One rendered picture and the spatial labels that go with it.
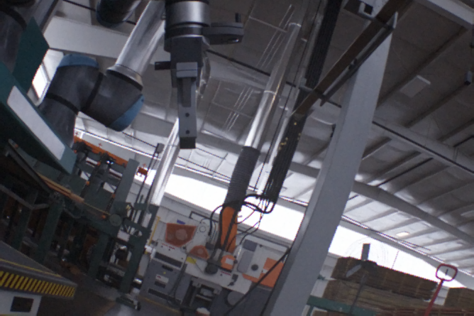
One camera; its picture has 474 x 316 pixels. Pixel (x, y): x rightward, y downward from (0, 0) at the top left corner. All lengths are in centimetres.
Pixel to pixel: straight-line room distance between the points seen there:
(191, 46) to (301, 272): 46
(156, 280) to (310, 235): 828
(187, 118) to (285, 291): 39
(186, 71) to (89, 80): 65
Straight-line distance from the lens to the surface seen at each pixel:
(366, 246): 828
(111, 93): 148
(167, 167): 1196
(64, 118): 144
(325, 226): 111
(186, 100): 86
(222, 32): 94
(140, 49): 152
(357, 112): 117
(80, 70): 147
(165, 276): 934
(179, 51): 90
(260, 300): 989
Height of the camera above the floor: 45
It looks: 17 degrees up
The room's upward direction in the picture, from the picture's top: 21 degrees clockwise
